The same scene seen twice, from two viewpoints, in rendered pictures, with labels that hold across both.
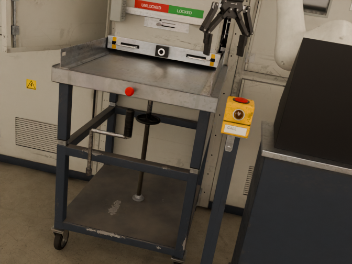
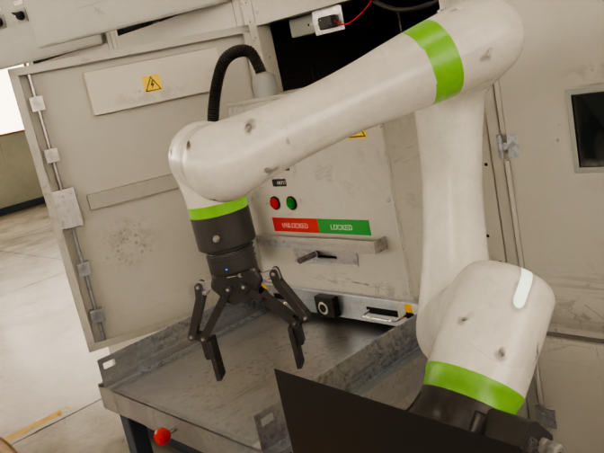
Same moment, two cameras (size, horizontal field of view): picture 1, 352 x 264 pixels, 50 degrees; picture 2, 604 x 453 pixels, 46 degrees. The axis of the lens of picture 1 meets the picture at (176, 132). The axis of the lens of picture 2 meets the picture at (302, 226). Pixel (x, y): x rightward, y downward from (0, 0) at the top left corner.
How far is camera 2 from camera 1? 1.11 m
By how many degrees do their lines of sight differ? 40
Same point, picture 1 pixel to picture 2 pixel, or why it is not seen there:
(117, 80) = (156, 412)
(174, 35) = (341, 272)
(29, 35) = (130, 314)
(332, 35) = (450, 311)
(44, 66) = not seen: hidden behind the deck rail
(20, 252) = not seen: outside the picture
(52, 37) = (174, 303)
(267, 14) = (532, 187)
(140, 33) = (295, 273)
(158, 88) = (200, 429)
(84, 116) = not seen: hidden behind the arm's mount
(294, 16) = (438, 244)
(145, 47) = (306, 299)
